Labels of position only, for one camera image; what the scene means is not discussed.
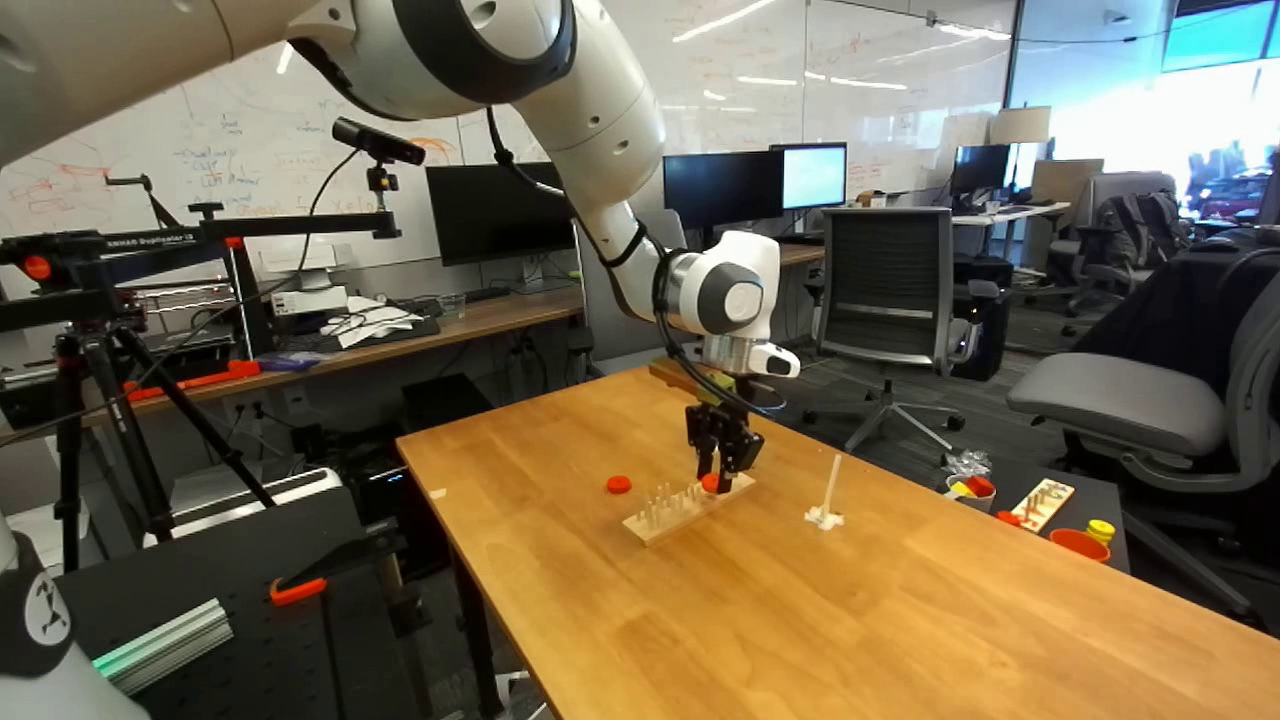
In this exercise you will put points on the lit computer monitor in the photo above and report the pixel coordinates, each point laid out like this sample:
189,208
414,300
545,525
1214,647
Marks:
813,179

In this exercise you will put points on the orange cup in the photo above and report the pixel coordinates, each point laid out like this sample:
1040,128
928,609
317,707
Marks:
1082,542

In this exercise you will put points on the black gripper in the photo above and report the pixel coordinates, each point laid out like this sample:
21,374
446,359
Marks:
720,433

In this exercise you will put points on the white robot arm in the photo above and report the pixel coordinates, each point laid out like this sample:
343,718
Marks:
560,65

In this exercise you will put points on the grey office chair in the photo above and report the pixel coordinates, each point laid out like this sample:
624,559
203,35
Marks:
1194,456

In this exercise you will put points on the black camera on boom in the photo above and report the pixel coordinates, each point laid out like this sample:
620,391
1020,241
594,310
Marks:
373,141

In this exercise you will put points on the black low side table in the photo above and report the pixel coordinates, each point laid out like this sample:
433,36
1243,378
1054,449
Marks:
1067,511

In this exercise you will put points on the black mesh chair behind table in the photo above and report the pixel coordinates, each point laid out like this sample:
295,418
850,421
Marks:
888,306

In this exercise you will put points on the black monitor on desk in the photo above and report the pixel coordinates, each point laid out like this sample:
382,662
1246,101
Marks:
494,214

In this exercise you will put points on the wooden peg stand board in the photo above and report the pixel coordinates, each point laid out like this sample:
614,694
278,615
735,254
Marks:
677,507

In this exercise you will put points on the black camera tripod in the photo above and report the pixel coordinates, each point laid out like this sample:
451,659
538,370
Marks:
93,341

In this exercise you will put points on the long wooden desk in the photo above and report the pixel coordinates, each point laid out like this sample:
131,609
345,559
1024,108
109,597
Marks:
401,333

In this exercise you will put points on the orange ring mid table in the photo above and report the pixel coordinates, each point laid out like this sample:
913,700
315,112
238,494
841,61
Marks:
616,485

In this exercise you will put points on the clear acrylic peg stand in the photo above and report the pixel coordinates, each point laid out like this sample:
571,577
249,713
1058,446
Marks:
821,513

